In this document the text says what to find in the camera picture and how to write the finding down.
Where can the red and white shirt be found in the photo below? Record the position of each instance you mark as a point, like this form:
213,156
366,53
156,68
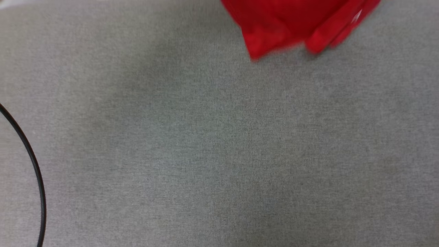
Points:
274,24

